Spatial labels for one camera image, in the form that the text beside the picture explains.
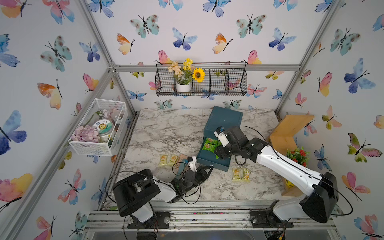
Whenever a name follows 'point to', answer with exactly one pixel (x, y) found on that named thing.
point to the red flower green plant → (299, 156)
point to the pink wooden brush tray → (181, 158)
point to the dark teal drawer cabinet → (221, 117)
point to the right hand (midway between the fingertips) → (219, 147)
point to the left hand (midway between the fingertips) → (216, 168)
